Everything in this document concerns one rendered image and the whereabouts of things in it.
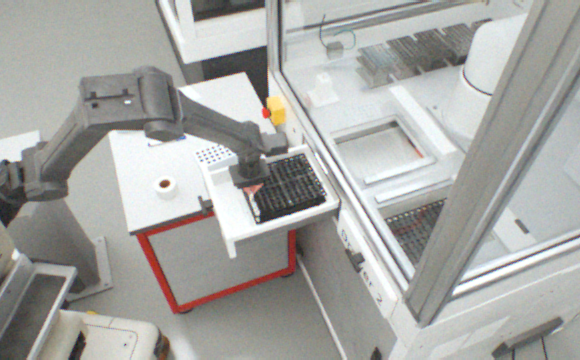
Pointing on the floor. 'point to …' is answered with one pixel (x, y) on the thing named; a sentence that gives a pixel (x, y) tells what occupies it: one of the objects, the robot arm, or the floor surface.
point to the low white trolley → (227, 98)
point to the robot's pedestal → (50, 224)
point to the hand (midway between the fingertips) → (250, 191)
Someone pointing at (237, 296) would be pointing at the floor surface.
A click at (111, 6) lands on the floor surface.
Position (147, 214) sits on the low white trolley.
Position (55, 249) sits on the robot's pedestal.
